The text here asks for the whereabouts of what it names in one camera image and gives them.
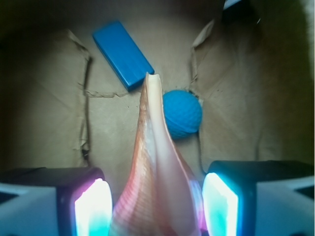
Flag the crumpled brown paper bag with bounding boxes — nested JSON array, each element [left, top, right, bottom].
[[0, 0, 315, 171]]

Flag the blue dimpled ball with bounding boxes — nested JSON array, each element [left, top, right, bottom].
[[162, 90, 203, 140]]

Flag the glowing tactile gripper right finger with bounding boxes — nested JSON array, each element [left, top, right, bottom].
[[202, 160, 315, 236]]

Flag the blue rectangular block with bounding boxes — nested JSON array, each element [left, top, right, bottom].
[[93, 21, 155, 92]]

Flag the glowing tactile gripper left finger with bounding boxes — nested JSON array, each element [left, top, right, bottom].
[[0, 167, 113, 236]]

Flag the orange spiral sea shell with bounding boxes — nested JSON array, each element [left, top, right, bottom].
[[109, 74, 205, 236]]

